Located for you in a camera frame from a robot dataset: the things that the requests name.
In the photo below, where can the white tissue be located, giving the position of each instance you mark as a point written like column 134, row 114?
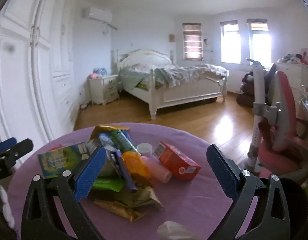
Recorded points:
column 171, row 231

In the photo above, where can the white dresser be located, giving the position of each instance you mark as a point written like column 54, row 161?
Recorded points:
column 294, row 75

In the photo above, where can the white capped bottle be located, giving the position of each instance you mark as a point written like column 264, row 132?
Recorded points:
column 144, row 148

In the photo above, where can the long green wrapper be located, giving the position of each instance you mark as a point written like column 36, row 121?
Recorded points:
column 122, row 141

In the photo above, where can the brown wall ornament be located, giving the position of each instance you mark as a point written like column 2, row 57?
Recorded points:
column 172, row 37

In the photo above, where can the white bed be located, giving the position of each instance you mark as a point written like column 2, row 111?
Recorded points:
column 189, row 93

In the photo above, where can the pale green wrapper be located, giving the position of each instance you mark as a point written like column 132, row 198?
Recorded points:
column 133, row 197

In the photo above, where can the orange packet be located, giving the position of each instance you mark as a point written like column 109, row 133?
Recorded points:
column 135, row 165

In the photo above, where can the pink and grey chair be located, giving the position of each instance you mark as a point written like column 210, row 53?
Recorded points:
column 281, row 105

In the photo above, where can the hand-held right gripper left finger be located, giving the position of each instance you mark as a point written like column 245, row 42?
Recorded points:
column 90, row 173

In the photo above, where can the bright green packet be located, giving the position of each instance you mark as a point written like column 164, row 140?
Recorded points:
column 106, row 183

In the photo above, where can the white wardrobe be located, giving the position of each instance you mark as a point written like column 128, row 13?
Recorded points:
column 23, row 67

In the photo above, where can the maroon bag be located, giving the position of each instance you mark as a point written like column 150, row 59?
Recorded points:
column 245, row 91

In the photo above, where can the blue and white packet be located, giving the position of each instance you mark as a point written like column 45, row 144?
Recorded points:
column 106, row 141

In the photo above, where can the pink bottle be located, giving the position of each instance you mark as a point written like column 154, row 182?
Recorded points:
column 156, row 170

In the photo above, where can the white nightstand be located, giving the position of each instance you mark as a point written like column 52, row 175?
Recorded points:
column 103, row 90

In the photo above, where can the pink plush toy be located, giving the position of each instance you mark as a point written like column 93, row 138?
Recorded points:
column 94, row 76

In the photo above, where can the gold foil wrapper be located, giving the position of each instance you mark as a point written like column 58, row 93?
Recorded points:
column 121, row 211

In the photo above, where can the white air conditioner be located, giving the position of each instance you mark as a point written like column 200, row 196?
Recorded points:
column 98, row 15

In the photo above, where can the blue tube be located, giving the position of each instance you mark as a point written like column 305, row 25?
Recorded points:
column 127, row 177

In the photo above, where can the wall sticker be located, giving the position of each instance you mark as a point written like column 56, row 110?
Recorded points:
column 206, row 43

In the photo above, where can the floral quilt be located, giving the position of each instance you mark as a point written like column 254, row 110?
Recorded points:
column 179, row 73

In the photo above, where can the red box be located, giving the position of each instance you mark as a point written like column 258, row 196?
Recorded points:
column 176, row 162

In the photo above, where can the bright window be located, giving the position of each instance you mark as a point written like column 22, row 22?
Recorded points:
column 230, row 45
column 260, row 45

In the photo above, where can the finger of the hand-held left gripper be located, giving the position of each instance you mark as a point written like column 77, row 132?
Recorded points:
column 21, row 148
column 4, row 145

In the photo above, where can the purple tablecloth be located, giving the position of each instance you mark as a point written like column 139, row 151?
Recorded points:
column 194, row 200

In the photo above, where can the clutter pile on dresser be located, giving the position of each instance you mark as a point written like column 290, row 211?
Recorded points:
column 290, row 58

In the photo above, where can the green and blue carton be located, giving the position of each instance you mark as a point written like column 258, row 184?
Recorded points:
column 58, row 160

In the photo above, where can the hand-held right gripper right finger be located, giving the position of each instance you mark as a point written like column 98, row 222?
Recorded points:
column 222, row 172

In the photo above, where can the blue plush toy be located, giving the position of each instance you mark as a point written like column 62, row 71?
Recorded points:
column 100, row 71

